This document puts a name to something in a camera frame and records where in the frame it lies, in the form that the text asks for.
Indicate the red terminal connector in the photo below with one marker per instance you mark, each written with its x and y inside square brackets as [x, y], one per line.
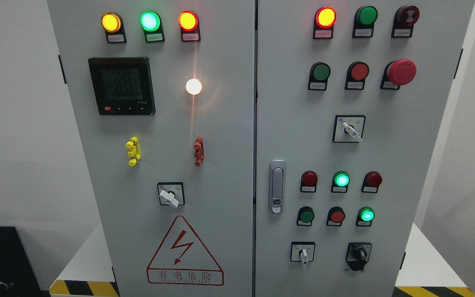
[198, 151]

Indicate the dark red indicator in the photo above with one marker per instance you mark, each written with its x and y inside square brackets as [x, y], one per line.
[309, 181]
[371, 182]

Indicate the white-handled selector switch upper right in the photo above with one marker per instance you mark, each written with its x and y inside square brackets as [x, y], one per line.
[348, 128]

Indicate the black digital power meter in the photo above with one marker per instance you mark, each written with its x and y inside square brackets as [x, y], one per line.
[122, 86]

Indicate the red-rimmed lit indicator door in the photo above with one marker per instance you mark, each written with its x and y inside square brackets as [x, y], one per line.
[324, 21]
[189, 26]

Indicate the red push button upper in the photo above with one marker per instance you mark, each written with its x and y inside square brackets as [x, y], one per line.
[356, 74]

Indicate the green push button upper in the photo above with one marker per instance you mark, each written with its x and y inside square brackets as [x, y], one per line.
[318, 76]

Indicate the yellow indicator light top left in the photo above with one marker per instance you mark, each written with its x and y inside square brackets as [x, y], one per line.
[113, 27]

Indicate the black box lower left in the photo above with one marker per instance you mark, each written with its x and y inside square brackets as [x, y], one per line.
[16, 276]

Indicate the red push button lower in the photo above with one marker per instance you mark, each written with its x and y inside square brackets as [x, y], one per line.
[336, 216]

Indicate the green push button lower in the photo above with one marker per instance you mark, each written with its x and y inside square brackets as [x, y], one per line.
[305, 216]

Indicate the silver door lock handle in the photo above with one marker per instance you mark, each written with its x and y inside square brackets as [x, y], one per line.
[276, 185]

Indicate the green push button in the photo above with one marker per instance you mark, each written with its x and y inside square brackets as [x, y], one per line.
[318, 76]
[305, 216]

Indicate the green lit indicator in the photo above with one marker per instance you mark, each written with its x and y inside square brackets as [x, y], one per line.
[152, 26]
[340, 182]

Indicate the white glowing lamp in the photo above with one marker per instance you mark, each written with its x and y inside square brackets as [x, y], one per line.
[194, 86]

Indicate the red-rimmed lit indicator right door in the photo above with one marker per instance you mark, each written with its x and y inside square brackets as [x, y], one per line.
[324, 21]

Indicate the red emergency stop mushroom button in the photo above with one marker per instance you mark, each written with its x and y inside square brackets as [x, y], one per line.
[398, 73]

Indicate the red electric hazard warning sticker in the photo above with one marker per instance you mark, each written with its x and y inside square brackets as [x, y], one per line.
[182, 258]

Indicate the dark red indicator left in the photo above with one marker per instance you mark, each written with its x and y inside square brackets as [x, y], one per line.
[309, 181]

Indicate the white-handled selector switch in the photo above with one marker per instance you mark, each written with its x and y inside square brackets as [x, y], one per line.
[302, 251]
[348, 128]

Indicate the red push button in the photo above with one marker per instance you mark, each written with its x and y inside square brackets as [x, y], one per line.
[336, 216]
[356, 74]

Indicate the dark green indicator top right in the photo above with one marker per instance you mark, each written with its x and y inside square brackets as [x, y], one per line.
[364, 20]

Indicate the black knob selector switch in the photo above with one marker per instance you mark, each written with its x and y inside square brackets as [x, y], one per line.
[357, 255]

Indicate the grey cabinet door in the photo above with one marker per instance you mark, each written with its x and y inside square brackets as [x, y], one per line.
[218, 194]
[296, 125]

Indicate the green lit indicator top left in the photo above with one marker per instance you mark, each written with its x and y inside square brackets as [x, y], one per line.
[152, 26]

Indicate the dark red indicator right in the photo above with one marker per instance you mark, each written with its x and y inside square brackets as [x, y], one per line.
[371, 182]

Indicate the dark red buzzer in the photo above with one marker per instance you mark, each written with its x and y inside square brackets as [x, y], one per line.
[404, 21]

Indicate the grey cabinet right door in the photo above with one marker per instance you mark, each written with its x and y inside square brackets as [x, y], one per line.
[296, 125]

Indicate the yellow terminal connector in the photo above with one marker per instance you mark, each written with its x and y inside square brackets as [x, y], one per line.
[133, 151]

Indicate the grey cabinet left door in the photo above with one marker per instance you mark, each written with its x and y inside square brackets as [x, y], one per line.
[218, 194]

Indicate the red-rimmed lit indicator left door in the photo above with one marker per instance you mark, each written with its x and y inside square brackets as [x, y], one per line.
[189, 26]

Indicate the white-handled selector switch lower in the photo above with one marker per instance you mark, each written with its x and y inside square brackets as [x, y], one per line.
[302, 251]

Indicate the green lit button lower right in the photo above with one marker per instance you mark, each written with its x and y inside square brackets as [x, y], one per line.
[365, 217]

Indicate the white-handled selector switch left door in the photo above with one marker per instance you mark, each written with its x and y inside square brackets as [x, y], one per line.
[171, 194]

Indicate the green lit indicator middle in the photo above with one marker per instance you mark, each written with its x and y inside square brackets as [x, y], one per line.
[340, 182]

